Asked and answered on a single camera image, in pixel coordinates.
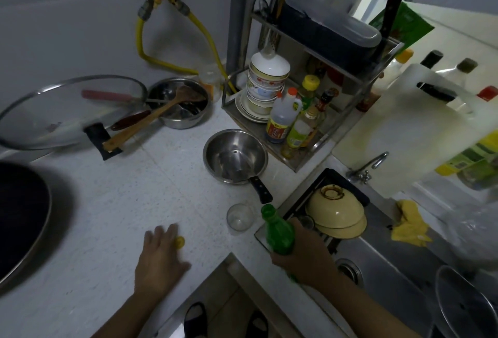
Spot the person's left hand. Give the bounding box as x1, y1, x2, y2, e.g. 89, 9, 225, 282
134, 224, 192, 296

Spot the person's right hand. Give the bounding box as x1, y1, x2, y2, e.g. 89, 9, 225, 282
269, 218, 339, 288

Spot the green plastic bottle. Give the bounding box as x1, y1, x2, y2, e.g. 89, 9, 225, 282
261, 204, 301, 284

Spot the person's right forearm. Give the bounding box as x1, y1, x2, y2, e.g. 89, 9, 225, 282
311, 268, 423, 338

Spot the person's left forearm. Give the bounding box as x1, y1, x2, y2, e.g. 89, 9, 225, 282
91, 290, 166, 338

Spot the black slipper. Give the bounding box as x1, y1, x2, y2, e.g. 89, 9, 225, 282
183, 301, 209, 338
245, 310, 270, 338

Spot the clear drinking glass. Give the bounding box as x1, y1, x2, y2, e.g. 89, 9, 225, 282
227, 203, 255, 232

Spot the sink drain strainer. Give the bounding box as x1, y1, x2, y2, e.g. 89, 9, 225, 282
335, 258, 365, 288

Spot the cream bowl with brown rim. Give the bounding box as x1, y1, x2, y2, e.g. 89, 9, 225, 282
305, 185, 366, 230

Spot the steel sink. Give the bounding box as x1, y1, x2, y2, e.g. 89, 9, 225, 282
255, 167, 498, 338

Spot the steel faucet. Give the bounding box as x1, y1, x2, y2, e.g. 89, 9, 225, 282
346, 152, 390, 186

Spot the yellow cloth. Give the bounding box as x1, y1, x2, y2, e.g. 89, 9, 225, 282
391, 200, 433, 248

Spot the yellow-labelled oil bottle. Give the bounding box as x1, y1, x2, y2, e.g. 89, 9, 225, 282
287, 106, 321, 150

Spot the dark vinegar bottle red cap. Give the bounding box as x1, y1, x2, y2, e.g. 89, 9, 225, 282
266, 87, 304, 144

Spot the steel bowl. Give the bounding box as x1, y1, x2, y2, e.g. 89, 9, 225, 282
147, 78, 213, 130

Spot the stack of white plates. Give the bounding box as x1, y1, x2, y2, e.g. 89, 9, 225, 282
235, 89, 274, 124

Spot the wooden spatula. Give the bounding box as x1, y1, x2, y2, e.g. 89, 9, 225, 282
102, 85, 207, 152

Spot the black wok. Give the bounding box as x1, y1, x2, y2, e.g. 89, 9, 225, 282
0, 162, 53, 288

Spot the yellow-capped seasoning bottle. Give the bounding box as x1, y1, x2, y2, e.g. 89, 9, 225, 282
299, 75, 321, 112

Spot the white cutting board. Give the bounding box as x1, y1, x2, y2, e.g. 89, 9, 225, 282
331, 63, 498, 199

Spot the stack of patterned white bowls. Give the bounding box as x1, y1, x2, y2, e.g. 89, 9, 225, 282
246, 51, 292, 113

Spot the steel pot lid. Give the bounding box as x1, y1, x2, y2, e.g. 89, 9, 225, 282
434, 265, 498, 338

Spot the clear plastic jar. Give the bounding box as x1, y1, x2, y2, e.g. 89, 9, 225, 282
198, 62, 223, 103

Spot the clear plastic bag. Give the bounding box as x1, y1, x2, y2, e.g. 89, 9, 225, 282
441, 192, 498, 272

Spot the steel dish rack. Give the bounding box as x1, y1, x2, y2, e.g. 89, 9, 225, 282
221, 0, 405, 173

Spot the glass pan lid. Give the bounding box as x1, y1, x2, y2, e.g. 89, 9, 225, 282
0, 75, 149, 161

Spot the yellow green package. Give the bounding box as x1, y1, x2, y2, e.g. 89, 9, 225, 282
434, 131, 498, 191

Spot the dark box with clear lid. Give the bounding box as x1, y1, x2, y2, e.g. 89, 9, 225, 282
278, 0, 383, 74

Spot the orange-capped clear bottle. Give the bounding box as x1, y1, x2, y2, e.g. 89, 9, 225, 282
383, 48, 414, 77

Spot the grey pipe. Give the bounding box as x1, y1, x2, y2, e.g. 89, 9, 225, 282
225, 0, 254, 74

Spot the black-capped glass bottle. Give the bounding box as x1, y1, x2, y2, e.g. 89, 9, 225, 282
420, 50, 444, 70

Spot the grey-capped glass bottle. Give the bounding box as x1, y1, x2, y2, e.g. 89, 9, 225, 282
451, 58, 479, 84

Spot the green packet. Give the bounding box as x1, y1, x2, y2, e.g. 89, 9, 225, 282
369, 1, 435, 55

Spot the steel saucepan with black handle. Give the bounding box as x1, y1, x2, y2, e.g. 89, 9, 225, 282
203, 129, 274, 205

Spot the dark brown-handled utensil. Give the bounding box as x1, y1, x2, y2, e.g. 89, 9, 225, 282
111, 110, 153, 131

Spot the red-handled utensil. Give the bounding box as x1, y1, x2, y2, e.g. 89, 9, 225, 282
81, 90, 157, 105

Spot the black knife handle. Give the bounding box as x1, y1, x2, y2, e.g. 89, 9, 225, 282
416, 82, 457, 103

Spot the yellow gas hose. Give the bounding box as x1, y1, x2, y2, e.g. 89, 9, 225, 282
135, 0, 238, 95

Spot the black-handled kitchen knife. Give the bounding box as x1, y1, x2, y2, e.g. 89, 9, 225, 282
373, 0, 409, 63

